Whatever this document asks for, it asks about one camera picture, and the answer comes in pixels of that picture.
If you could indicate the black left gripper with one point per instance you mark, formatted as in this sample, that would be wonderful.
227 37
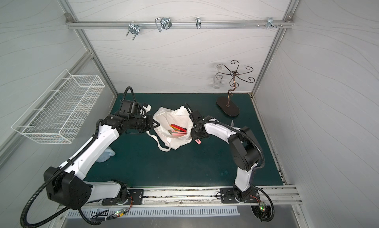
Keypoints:
149 123

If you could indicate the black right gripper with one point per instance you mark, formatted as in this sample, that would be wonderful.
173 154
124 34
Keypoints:
194 126

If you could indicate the red utility knife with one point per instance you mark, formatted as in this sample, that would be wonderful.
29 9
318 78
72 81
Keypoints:
179 127

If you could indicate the white printed tote bag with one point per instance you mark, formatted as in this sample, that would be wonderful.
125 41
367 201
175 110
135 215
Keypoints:
165 117

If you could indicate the pink art knife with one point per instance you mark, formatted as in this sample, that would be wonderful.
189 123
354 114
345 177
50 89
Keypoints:
178 134

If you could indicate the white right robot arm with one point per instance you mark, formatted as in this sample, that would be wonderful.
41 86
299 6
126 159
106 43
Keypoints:
245 149

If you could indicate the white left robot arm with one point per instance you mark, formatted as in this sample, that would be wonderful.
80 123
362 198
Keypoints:
65 184

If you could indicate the dark metal jewelry stand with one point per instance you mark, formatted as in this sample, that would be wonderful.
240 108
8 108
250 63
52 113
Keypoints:
225 103

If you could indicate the light blue plastic cup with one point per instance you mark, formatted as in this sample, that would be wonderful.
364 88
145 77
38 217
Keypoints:
106 155

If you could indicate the small glass jar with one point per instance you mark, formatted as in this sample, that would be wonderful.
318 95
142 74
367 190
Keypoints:
217 82

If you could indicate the metal clamp hook left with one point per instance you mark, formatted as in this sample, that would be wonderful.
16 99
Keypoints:
134 30

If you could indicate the metal clamp hook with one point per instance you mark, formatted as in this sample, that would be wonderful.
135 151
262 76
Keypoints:
134 30
270 24

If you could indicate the metal U-bolt hook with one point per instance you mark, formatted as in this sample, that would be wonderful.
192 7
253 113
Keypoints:
163 23

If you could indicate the metal clamp hook right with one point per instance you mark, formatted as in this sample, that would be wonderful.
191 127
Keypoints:
270 24

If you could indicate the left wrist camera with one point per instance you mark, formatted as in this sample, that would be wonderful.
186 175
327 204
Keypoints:
132 108

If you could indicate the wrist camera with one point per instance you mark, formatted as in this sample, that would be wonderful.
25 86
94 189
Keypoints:
194 115
132 108

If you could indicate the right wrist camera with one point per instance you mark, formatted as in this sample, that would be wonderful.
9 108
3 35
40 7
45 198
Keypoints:
194 115

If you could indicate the white wire basket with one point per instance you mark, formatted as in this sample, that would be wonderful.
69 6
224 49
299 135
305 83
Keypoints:
57 115

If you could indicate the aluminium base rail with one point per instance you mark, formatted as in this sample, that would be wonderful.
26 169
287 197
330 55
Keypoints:
211 196

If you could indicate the white vented cable duct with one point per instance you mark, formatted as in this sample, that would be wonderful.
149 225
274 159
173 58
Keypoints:
150 212

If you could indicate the small metal ring hook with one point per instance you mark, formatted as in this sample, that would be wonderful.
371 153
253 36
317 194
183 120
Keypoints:
198 22

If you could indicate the aluminium top rail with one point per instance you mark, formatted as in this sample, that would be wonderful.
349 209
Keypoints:
175 24

